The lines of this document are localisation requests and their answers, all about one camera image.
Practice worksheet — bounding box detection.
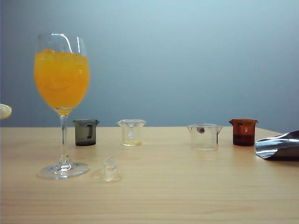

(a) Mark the amber measuring cup with handle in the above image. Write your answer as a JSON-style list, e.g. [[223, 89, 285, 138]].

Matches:
[[228, 118, 259, 147]]

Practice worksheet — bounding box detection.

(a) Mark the clear measuring cup yellow residue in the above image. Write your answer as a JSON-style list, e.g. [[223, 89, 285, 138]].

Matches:
[[116, 119, 147, 147]]

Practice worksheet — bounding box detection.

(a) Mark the clear measuring cup brown spot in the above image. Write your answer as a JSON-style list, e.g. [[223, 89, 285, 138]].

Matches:
[[186, 123, 222, 152]]

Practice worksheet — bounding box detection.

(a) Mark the dark grey measuring cup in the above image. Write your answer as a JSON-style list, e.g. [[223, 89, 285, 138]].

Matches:
[[71, 119, 100, 147]]

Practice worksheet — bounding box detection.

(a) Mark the small clear ice cube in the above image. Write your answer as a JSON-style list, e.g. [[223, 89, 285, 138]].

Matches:
[[90, 156, 122, 183]]

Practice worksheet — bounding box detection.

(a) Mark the stemmed wine glass with juice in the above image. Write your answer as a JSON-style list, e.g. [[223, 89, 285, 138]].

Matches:
[[34, 33, 91, 180]]

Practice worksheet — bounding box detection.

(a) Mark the yellow lemon slice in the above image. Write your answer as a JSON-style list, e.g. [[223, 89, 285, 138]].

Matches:
[[0, 104, 13, 120]]

